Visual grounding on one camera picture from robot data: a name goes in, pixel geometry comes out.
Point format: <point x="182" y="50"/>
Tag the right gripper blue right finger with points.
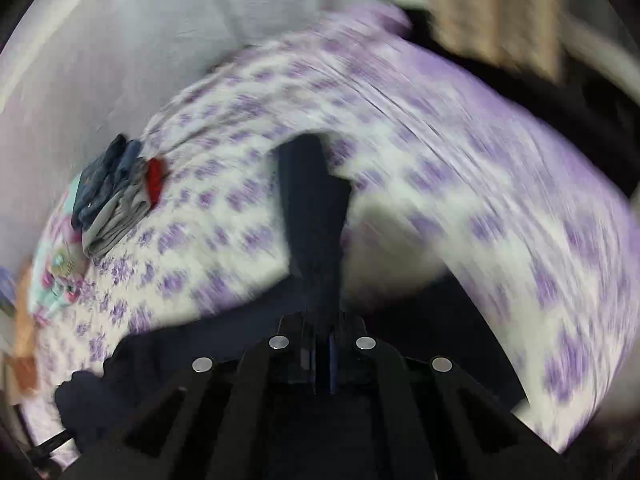
<point x="429" y="419"/>

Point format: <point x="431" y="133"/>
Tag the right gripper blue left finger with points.
<point x="165" y="408"/>

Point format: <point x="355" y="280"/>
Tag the dark navy pants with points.
<point x="439" y="320"/>

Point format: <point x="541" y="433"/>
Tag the purple floral bed sheet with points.
<point x="446" y="173"/>

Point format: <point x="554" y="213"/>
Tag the folded grey garment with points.
<point x="118" y="216"/>

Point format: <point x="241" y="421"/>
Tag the floral turquoise folded blanket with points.
<point x="60" y="265"/>

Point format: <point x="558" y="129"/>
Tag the red folded garment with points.
<point x="154" y="178"/>

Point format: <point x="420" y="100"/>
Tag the folded blue jeans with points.
<point x="98" y="182"/>

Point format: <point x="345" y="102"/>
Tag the beige woven box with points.
<point x="512" y="34"/>

